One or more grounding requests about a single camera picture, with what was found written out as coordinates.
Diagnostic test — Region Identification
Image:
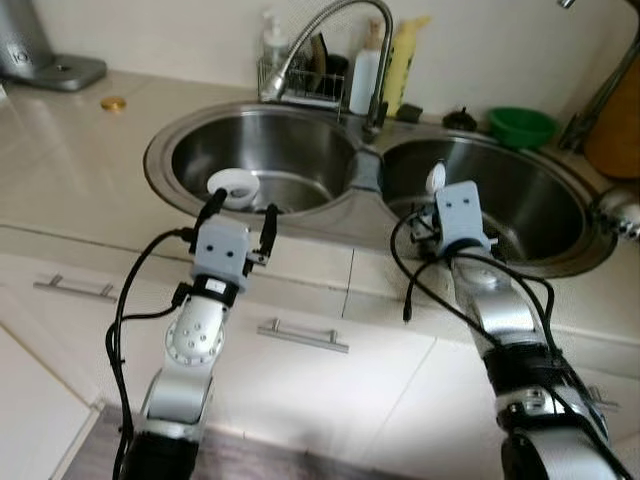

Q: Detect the white ceramic spoon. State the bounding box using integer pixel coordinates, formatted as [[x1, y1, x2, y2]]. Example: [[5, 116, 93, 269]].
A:
[[424, 162, 449, 198]]

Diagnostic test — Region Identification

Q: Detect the small white bowl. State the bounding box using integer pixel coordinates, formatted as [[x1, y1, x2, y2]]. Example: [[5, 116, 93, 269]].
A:
[[206, 167, 262, 212]]

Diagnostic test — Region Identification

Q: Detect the stainless steel double sink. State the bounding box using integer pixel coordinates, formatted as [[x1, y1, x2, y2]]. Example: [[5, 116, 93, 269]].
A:
[[142, 100, 618, 280]]

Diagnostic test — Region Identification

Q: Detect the grey dish cloth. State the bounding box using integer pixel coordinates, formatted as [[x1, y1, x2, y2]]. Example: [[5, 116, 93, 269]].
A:
[[351, 148, 387, 195]]

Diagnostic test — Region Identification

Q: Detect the black sink plug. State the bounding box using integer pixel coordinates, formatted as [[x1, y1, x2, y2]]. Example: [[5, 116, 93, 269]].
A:
[[442, 106, 479, 132]]

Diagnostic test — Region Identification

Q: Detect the silver gooseneck spring faucet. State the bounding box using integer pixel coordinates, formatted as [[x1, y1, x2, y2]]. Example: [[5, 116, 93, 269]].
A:
[[257, 0, 395, 139]]

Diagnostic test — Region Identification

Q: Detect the green plastic bowl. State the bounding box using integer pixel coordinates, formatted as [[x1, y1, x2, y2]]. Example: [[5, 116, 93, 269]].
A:
[[487, 106, 559, 152]]

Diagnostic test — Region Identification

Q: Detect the steel wool scrubber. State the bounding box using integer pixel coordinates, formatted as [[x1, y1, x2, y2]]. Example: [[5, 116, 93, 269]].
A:
[[285, 58, 311, 91]]

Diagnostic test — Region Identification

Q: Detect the white cabinet door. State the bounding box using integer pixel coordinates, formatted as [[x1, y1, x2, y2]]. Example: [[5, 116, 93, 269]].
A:
[[360, 330, 640, 480], [0, 250, 216, 421], [150, 290, 438, 471]]

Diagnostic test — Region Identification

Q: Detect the white bottle brown cap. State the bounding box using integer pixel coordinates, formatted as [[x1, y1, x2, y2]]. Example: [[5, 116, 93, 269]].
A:
[[349, 20, 384, 117]]

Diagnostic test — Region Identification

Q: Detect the yellow dish soap bottle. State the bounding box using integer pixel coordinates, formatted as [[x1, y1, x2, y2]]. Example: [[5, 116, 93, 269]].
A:
[[384, 14, 433, 119]]

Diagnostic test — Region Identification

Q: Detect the black cup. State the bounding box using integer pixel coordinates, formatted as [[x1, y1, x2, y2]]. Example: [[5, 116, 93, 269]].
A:
[[325, 52, 351, 99]]

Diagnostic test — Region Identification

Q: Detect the clear soap pump bottle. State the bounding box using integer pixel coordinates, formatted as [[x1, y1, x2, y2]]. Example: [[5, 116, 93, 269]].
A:
[[261, 9, 292, 73]]

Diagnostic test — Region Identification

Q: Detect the round wooden cutting board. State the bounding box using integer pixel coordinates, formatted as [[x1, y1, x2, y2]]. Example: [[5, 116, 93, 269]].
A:
[[584, 60, 640, 182]]

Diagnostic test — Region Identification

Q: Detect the grey appliance base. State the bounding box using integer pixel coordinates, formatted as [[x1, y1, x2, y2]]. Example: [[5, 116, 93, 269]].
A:
[[0, 0, 109, 94]]

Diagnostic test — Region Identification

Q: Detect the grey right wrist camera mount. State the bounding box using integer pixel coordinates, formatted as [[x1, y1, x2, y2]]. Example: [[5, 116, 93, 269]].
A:
[[434, 181, 489, 255]]

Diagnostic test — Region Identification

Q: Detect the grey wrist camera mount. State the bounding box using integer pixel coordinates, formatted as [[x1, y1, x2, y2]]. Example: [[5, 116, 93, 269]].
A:
[[434, 181, 489, 255], [191, 216, 252, 284]]

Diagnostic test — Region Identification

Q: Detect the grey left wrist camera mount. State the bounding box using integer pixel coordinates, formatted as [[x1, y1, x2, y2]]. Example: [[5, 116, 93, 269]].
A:
[[191, 216, 252, 284]]

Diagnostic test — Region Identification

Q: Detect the metal wire sink rack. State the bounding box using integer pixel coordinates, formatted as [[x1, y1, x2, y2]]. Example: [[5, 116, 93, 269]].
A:
[[257, 55, 350, 111]]

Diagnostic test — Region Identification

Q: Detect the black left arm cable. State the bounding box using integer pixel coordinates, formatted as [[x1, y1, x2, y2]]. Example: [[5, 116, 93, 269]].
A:
[[105, 227, 199, 480]]

